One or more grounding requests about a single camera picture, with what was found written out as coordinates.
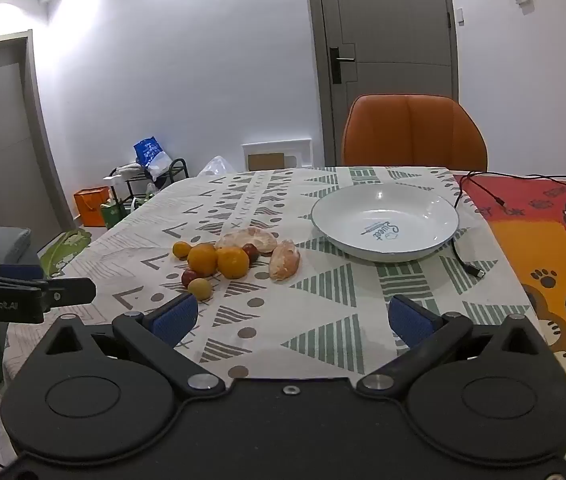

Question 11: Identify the bread loaf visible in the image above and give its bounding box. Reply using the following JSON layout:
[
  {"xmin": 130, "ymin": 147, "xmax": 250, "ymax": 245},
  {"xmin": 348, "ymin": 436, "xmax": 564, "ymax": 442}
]
[{"xmin": 214, "ymin": 226, "xmax": 279, "ymax": 256}]

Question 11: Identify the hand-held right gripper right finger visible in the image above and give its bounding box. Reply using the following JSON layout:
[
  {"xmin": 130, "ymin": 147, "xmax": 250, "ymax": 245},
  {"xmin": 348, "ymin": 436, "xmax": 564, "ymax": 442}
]
[{"xmin": 357, "ymin": 294, "xmax": 556, "ymax": 401}]

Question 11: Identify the long black cable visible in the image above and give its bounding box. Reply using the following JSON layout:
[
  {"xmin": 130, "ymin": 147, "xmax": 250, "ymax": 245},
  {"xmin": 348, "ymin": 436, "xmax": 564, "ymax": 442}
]
[{"xmin": 450, "ymin": 170, "xmax": 566, "ymax": 278}]

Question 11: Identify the blue and white bag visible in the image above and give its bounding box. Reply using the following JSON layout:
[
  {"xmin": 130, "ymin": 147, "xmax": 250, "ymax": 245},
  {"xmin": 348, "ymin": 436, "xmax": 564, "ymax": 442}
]
[{"xmin": 133, "ymin": 136, "xmax": 173, "ymax": 171}]

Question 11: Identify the green leaf printed cloth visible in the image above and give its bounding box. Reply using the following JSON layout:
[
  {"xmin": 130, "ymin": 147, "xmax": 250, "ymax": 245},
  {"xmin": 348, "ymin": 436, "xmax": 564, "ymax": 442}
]
[{"xmin": 38, "ymin": 228, "xmax": 91, "ymax": 278}]

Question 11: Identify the white plate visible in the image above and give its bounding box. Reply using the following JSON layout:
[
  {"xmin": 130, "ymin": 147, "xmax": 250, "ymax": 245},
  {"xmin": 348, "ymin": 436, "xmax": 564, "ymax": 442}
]
[{"xmin": 310, "ymin": 182, "xmax": 460, "ymax": 262}]

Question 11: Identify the cardboard sheet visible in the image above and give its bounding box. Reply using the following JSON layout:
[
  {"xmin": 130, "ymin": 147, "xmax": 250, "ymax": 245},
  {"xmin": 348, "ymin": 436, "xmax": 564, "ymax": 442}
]
[{"xmin": 248, "ymin": 152, "xmax": 284, "ymax": 171}]

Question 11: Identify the orange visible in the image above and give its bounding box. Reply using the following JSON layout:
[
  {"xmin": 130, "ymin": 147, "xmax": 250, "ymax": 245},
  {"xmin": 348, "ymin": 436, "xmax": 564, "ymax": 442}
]
[
  {"xmin": 216, "ymin": 246, "xmax": 251, "ymax": 280},
  {"xmin": 187, "ymin": 243, "xmax": 219, "ymax": 277}
]

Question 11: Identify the short black cable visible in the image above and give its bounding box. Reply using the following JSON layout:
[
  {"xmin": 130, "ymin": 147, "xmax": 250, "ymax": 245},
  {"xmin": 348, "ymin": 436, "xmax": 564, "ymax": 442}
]
[{"xmin": 472, "ymin": 175, "xmax": 508, "ymax": 207}]

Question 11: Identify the green bag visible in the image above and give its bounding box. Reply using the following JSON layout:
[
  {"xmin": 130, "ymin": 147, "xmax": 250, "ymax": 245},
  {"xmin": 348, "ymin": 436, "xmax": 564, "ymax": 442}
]
[{"xmin": 100, "ymin": 199, "xmax": 126, "ymax": 228}]

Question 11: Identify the orange cartoon mat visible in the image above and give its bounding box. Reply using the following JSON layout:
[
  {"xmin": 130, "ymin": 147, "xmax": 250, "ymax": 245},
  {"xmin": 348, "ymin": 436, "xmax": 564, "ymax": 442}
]
[{"xmin": 455, "ymin": 172, "xmax": 566, "ymax": 386}]

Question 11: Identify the grey side door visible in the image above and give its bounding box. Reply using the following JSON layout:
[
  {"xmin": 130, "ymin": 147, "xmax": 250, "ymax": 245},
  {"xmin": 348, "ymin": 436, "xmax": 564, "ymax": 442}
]
[{"xmin": 0, "ymin": 30, "xmax": 64, "ymax": 246}]

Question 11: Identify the orange chair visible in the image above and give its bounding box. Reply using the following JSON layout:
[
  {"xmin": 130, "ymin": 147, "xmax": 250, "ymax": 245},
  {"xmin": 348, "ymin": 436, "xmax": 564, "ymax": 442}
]
[{"xmin": 341, "ymin": 94, "xmax": 488, "ymax": 173}]

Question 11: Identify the yellow-green cherry tomato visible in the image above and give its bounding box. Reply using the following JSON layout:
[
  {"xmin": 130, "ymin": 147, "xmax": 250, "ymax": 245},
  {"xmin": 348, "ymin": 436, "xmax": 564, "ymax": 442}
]
[{"xmin": 188, "ymin": 278, "xmax": 212, "ymax": 302}]

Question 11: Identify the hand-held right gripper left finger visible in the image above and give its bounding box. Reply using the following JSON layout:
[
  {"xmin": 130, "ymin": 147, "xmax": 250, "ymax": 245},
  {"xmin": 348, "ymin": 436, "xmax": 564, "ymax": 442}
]
[{"xmin": 30, "ymin": 292, "xmax": 226, "ymax": 401}]

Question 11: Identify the black door handle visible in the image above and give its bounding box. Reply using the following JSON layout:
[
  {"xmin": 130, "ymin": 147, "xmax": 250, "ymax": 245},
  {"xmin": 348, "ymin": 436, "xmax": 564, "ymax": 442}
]
[{"xmin": 329, "ymin": 47, "xmax": 358, "ymax": 85}]

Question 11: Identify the bread roll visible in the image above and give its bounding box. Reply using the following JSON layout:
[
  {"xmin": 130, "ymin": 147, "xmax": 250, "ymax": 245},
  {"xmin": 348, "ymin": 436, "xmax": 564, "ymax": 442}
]
[{"xmin": 268, "ymin": 239, "xmax": 301, "ymax": 282}]

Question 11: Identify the black metal rack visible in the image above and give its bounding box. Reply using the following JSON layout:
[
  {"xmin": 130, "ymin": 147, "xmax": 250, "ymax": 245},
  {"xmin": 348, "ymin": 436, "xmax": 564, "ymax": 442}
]
[{"xmin": 110, "ymin": 158, "xmax": 190, "ymax": 206}]

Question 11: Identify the orange paper bag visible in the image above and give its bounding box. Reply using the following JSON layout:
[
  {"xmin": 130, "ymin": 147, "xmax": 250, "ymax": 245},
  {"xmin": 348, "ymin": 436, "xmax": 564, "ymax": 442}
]
[{"xmin": 74, "ymin": 186, "xmax": 111, "ymax": 227}]

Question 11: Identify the patterned tablecloth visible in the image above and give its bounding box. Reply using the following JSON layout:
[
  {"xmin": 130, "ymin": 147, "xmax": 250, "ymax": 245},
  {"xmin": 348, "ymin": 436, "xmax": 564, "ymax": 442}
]
[{"xmin": 3, "ymin": 165, "xmax": 534, "ymax": 386}]

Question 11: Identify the clear plastic bag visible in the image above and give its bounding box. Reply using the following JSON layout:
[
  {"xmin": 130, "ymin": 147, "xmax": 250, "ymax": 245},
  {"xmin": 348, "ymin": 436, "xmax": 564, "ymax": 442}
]
[{"xmin": 198, "ymin": 156, "xmax": 236, "ymax": 177}]

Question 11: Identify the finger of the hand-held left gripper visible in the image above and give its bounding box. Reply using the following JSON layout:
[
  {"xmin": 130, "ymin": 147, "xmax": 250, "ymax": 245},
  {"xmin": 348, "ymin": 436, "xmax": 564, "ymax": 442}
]
[
  {"xmin": 0, "ymin": 262, "xmax": 45, "ymax": 283},
  {"xmin": 40, "ymin": 277, "xmax": 97, "ymax": 307}
]

